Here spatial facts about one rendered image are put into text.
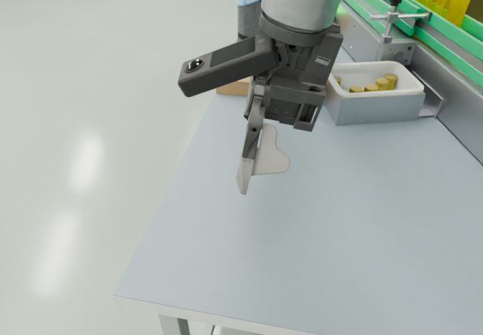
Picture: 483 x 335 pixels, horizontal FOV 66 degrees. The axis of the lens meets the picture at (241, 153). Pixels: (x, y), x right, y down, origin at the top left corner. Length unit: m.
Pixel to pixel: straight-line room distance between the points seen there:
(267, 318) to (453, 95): 0.71
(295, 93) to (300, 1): 0.10
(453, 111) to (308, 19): 0.73
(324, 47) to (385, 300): 0.42
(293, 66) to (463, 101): 0.66
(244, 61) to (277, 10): 0.06
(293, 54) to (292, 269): 0.38
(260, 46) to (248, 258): 0.39
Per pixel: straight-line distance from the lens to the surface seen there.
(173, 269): 0.66
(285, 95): 0.41
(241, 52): 0.41
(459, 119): 1.04
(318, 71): 0.42
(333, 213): 0.75
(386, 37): 1.14
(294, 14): 0.37
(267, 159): 0.44
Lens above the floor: 1.29
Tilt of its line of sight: 39 degrees down
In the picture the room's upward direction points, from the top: straight up
